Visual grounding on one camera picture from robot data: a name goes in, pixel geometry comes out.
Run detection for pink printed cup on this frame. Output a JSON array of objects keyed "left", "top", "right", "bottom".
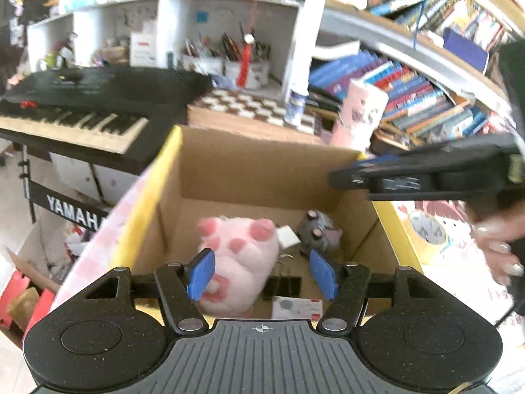
[{"left": 330, "top": 79, "right": 389, "bottom": 150}]

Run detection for person's right hand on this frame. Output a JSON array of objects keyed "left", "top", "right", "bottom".
[{"left": 472, "top": 217, "right": 525, "bottom": 287}]

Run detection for row of colourful books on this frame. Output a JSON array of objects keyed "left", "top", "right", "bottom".
[
  {"left": 363, "top": 0, "right": 517, "bottom": 54},
  {"left": 307, "top": 47, "right": 499, "bottom": 144}
]

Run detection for black electronic keyboard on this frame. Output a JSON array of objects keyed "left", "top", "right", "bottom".
[{"left": 0, "top": 68, "right": 214, "bottom": 167}]

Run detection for black keyboard stand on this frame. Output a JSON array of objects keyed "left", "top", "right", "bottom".
[{"left": 18, "top": 143, "right": 109, "bottom": 234}]

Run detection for white paper stack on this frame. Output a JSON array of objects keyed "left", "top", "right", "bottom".
[{"left": 312, "top": 41, "right": 362, "bottom": 63}]

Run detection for yellow tape roll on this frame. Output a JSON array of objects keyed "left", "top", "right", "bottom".
[{"left": 404, "top": 209, "right": 449, "bottom": 264}]

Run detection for white drawer cabinet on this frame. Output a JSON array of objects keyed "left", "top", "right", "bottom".
[{"left": 49, "top": 152, "right": 144, "bottom": 207}]

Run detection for black cable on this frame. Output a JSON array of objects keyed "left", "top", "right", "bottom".
[{"left": 496, "top": 295, "right": 518, "bottom": 329}]

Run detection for pink printed paper mat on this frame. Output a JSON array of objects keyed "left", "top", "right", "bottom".
[{"left": 394, "top": 199, "right": 525, "bottom": 329}]

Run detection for white pen holder with pens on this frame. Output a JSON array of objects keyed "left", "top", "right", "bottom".
[
  {"left": 223, "top": 33, "right": 271, "bottom": 89},
  {"left": 180, "top": 39, "right": 224, "bottom": 74}
]

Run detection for checkered chessboard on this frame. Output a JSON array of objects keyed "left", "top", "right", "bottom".
[{"left": 186, "top": 88, "right": 325, "bottom": 140}]

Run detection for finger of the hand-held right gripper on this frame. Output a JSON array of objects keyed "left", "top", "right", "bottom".
[
  {"left": 328, "top": 148, "right": 435, "bottom": 191},
  {"left": 367, "top": 181, "right": 435, "bottom": 202}
]

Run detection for white shelf unit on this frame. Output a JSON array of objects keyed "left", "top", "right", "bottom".
[{"left": 27, "top": 0, "right": 325, "bottom": 95}]

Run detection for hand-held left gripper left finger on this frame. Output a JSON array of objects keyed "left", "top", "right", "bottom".
[{"left": 76, "top": 247, "right": 217, "bottom": 335}]

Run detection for white card red stripe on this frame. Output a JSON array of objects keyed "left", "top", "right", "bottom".
[{"left": 271, "top": 295, "right": 325, "bottom": 321}]

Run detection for pink plush paw toy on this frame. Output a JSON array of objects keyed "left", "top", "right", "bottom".
[{"left": 196, "top": 215, "right": 282, "bottom": 318}]

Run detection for pink patterned sheet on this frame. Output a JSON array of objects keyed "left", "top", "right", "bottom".
[{"left": 53, "top": 160, "right": 165, "bottom": 317}]

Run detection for grey bookshelf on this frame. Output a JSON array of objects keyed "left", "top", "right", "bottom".
[{"left": 316, "top": 0, "right": 517, "bottom": 116}]

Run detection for white box red label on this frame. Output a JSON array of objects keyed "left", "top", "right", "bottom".
[{"left": 130, "top": 31, "right": 158, "bottom": 68}]

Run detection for white paper tag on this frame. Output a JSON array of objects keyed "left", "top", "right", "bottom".
[{"left": 276, "top": 225, "right": 301, "bottom": 250}]

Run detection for white bottle blue label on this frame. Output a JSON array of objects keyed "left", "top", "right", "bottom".
[{"left": 284, "top": 88, "right": 309, "bottom": 126}]

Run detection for cardboard box with yellow rim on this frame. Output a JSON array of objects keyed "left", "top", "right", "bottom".
[{"left": 111, "top": 125, "right": 425, "bottom": 321}]

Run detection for black binder clip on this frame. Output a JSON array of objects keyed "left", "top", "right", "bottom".
[{"left": 262, "top": 254, "right": 303, "bottom": 301}]

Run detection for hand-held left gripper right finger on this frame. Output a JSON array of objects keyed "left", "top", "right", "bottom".
[{"left": 309, "top": 248, "right": 452, "bottom": 334}]

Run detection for grey plush toy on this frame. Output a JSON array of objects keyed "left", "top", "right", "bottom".
[{"left": 296, "top": 209, "right": 343, "bottom": 257}]

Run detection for red tassel ornament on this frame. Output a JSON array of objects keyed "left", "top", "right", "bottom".
[{"left": 237, "top": 29, "right": 257, "bottom": 89}]

